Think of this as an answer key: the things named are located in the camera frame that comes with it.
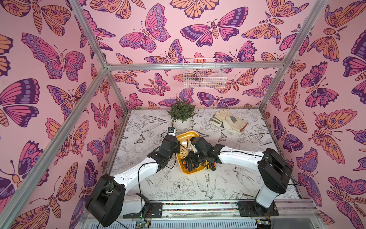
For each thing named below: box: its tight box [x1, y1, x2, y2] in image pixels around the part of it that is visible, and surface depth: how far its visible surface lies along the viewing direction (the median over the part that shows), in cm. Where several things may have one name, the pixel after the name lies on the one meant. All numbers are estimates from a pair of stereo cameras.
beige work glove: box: [214, 109, 249, 133], surface depth 112 cm
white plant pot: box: [172, 118, 192, 132], surface depth 109 cm
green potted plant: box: [166, 98, 198, 123], surface depth 94 cm
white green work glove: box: [209, 109, 249, 133], surface depth 112 cm
